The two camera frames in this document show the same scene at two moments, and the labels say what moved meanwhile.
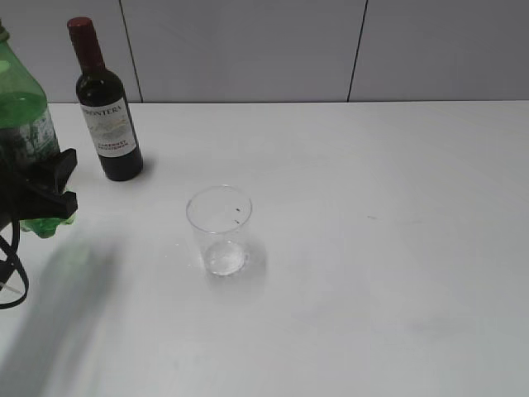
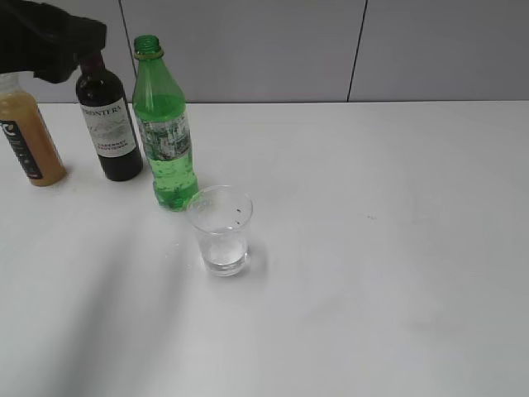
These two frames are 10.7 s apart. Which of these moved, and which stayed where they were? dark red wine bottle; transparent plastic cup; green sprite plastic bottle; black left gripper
Moved: black left gripper; green sprite plastic bottle
Stayed: dark red wine bottle; transparent plastic cup
